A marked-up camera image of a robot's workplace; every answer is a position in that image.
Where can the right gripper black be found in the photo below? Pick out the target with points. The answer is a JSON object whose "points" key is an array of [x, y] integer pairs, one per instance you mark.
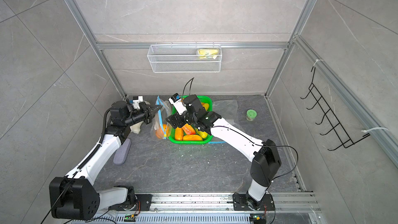
{"points": [[175, 118]]}

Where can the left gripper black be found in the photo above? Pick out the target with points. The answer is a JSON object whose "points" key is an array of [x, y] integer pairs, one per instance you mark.
{"points": [[145, 111]]}

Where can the clear zip-top bag blue zipper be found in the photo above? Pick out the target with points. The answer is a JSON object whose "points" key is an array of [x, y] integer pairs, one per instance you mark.
{"points": [[160, 117]]}

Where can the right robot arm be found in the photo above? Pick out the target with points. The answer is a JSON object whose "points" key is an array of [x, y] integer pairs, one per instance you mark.
{"points": [[263, 155]]}

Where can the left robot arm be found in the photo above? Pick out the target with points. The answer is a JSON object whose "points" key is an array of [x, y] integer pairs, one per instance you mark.
{"points": [[73, 195]]}

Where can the spare clear plastic bag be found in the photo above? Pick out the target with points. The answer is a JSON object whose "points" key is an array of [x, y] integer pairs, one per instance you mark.
{"points": [[228, 109]]}

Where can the white plush toy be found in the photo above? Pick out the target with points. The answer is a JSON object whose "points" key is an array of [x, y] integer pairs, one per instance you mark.
{"points": [[136, 128]]}

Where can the purple glasses case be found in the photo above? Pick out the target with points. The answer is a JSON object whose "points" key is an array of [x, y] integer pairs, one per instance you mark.
{"points": [[122, 153]]}

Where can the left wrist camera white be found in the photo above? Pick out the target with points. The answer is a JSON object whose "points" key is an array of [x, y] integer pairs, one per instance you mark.
{"points": [[135, 101]]}

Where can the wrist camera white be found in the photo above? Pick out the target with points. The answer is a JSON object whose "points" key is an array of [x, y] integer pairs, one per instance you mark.
{"points": [[177, 102], [135, 101]]}

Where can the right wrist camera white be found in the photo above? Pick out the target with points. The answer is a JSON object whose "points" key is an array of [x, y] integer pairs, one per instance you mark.
{"points": [[177, 102]]}

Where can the white wire wall basket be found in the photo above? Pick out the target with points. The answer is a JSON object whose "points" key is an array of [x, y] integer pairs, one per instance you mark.
{"points": [[182, 58]]}

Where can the yellow packet in wire basket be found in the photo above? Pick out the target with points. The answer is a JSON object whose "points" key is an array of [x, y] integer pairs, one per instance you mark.
{"points": [[208, 53]]}

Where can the metal base rail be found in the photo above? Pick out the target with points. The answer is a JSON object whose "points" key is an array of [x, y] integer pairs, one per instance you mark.
{"points": [[216, 208]]}

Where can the black wall hook rack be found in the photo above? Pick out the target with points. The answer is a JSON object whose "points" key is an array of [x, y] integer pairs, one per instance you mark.
{"points": [[329, 116]]}

